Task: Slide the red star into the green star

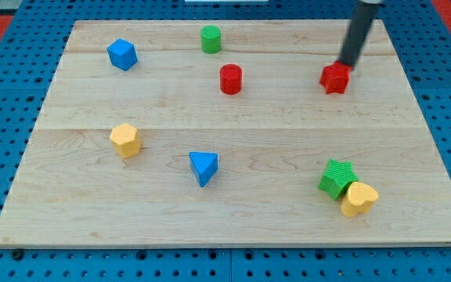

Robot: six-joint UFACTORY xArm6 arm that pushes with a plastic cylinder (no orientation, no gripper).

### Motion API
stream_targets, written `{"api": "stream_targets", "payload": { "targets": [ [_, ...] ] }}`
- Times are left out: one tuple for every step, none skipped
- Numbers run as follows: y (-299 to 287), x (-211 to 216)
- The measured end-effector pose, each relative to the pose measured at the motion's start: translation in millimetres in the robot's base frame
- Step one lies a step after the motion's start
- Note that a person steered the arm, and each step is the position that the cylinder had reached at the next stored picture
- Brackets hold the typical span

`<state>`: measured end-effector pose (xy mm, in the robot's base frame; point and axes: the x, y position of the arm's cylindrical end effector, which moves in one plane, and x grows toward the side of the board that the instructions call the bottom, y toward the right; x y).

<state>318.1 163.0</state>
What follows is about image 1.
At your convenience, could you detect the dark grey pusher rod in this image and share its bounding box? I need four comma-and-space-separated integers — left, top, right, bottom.
338, 0, 380, 68

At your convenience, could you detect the red star block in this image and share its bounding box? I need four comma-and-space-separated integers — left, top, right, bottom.
319, 60, 352, 94

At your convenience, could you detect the green star block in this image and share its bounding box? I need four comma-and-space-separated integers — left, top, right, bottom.
318, 159, 359, 201

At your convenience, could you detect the red cylinder block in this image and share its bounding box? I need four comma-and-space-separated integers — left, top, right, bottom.
219, 64, 243, 95

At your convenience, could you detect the green cylinder block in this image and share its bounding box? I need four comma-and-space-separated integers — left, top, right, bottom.
200, 25, 222, 54

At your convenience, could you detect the yellow heart block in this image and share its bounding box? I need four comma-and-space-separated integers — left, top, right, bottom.
341, 182, 379, 217

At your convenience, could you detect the blue triangle block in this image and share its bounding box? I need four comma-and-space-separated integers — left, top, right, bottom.
189, 151, 218, 187

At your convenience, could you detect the blue cube block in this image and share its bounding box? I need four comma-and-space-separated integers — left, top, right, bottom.
106, 38, 138, 71

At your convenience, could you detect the wooden board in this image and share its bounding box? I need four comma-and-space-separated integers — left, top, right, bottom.
0, 20, 451, 249

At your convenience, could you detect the yellow hexagon block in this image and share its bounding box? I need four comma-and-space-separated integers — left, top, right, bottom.
110, 123, 142, 158

